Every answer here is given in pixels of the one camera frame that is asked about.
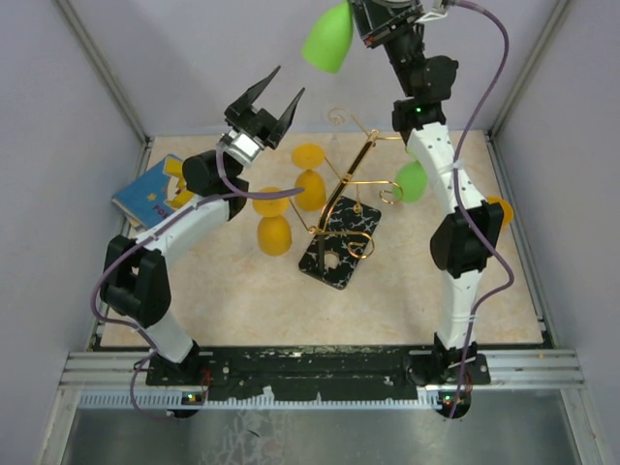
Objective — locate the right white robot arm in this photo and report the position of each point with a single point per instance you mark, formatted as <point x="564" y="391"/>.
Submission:
<point x="462" y="244"/>

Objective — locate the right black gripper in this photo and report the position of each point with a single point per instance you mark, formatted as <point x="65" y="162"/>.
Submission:
<point x="375" y="17"/>

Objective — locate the orange goblet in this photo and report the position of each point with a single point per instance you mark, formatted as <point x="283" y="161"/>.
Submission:
<point x="274" y="232"/>
<point x="508" y="213"/>
<point x="308" y="157"/>

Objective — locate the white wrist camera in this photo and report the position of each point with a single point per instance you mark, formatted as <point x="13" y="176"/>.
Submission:
<point x="438" y="11"/>
<point x="241" y="147"/>

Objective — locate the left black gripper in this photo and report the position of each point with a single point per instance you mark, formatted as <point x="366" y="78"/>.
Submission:
<point x="260" y="123"/>

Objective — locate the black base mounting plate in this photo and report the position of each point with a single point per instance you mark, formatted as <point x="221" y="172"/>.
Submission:
<point x="335" y="390"/>

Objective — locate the green goblet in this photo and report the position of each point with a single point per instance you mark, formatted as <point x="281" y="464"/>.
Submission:
<point x="412" y="180"/>
<point x="328" y="43"/>

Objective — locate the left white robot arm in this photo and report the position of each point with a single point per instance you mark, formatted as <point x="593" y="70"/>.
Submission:
<point x="135" y="282"/>

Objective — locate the blue yellow box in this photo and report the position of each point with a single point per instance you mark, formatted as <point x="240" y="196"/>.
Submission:
<point x="155" y="195"/>

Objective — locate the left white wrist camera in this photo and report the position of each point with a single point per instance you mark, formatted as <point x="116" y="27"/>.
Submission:
<point x="241" y="147"/>

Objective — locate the aluminium frame rail front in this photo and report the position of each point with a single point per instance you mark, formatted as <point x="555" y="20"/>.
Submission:
<point x="511" y="369"/>

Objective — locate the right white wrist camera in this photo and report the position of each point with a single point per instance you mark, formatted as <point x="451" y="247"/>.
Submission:
<point x="438" y="11"/>

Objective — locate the gold wine glass rack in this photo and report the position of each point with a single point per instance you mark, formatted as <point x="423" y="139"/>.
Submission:
<point x="343" y="236"/>

